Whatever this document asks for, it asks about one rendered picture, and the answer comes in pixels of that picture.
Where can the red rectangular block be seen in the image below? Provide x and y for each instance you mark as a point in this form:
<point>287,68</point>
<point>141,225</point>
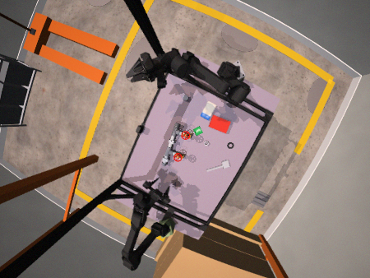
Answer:
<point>219,124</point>

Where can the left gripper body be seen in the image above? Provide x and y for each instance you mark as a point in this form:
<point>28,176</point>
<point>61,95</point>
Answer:
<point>160,63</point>

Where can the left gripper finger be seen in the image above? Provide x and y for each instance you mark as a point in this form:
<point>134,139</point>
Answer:
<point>140,77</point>
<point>138,68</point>

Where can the grey pipe with red valve handwheels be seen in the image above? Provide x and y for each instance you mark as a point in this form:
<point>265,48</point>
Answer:
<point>171,142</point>

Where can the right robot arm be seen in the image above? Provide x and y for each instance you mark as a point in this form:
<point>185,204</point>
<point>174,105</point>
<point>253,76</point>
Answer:
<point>141,206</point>

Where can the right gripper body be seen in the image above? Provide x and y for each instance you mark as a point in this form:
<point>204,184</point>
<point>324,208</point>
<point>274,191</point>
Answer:
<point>165,199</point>

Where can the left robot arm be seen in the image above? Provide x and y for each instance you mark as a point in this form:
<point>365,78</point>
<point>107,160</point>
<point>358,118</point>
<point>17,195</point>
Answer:
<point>183,66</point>

